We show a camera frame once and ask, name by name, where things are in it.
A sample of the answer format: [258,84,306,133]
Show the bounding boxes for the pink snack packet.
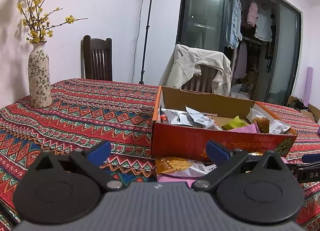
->
[229,123,260,134]

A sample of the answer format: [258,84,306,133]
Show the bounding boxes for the floral ceramic vase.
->
[28,41,52,109]

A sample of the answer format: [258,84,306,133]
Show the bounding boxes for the golden brown snack packet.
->
[253,117,270,133]

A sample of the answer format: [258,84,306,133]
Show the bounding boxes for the dark sliding door frame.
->
[176,0,302,105]

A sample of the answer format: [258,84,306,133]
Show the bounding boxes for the open cardboard box on floor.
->
[287,96,319,123]

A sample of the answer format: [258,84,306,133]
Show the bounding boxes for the green snack pouch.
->
[221,116,250,130]

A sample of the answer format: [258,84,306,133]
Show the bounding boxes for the dark wooden chair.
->
[82,35,113,81]

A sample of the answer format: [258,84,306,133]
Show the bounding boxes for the colourful patterned tablecloth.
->
[0,78,320,231]

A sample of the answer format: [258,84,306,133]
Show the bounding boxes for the black light stand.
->
[139,0,152,85]

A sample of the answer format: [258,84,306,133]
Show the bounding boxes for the white crumpled snack packet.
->
[160,106,222,131]

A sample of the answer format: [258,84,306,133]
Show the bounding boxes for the beige jacket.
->
[159,44,232,96]

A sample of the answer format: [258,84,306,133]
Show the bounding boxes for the pink hanging garment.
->
[247,2,258,27]

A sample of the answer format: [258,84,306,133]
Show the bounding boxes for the purple rolled mat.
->
[303,67,313,107]

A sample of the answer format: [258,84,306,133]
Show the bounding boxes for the white printed snack packet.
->
[246,106,292,135]

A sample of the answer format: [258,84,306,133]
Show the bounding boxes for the yellow flower branches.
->
[17,0,86,44]

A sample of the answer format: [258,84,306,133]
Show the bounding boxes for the orange snack packet on table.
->
[156,157,217,179]

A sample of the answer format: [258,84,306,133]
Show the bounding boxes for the white hanging garment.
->
[254,12,272,42]

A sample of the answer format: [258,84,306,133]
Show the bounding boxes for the light blue hanging shirt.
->
[226,0,242,49]

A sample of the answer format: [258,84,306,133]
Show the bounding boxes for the chair under jacket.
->
[181,65,218,93]

